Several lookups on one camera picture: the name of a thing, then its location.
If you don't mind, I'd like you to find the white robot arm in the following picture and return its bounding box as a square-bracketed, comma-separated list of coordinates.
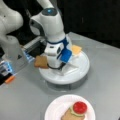
[29, 0, 72, 70]

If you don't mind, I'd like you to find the yellow cheese slice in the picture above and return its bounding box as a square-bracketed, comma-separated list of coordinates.
[72, 45, 82, 55]

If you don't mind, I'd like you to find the orange block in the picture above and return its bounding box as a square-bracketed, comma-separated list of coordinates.
[5, 76, 15, 84]

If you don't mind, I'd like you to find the red tomato slice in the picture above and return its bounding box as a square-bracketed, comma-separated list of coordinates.
[73, 101, 87, 114]

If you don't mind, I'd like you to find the white sectioned round tray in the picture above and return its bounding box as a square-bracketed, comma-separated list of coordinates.
[39, 52, 90, 85]

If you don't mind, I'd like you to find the brown toast slice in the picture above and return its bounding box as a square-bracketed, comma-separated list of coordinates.
[34, 56, 48, 69]
[61, 107, 85, 120]

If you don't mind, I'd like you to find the white paper plate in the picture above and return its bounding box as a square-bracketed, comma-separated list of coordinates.
[44, 94, 97, 120]

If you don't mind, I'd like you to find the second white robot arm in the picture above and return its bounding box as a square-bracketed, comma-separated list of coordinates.
[0, 1, 26, 67]

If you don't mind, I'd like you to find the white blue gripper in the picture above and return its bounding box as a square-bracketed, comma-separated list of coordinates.
[44, 39, 72, 70]

